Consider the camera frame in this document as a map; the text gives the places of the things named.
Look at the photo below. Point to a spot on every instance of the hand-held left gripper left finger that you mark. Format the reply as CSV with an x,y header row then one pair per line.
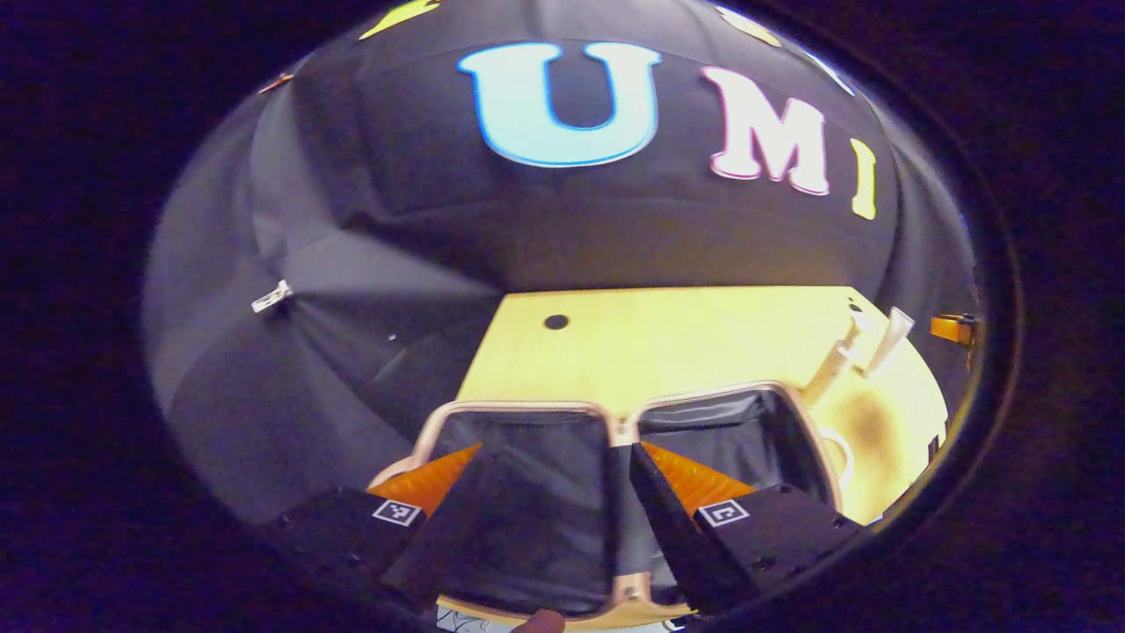
x,y
444,527

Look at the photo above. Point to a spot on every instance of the black backdrop cloth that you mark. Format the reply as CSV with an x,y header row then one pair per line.
x,y
395,220

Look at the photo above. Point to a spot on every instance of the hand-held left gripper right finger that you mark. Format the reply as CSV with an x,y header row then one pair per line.
x,y
672,527

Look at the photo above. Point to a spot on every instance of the orange cloth clip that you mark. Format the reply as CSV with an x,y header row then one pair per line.
x,y
275,83

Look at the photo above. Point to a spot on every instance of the silver cloth clip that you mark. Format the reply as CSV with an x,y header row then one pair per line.
x,y
271,297

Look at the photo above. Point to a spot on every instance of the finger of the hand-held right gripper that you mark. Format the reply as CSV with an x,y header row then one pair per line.
x,y
952,328

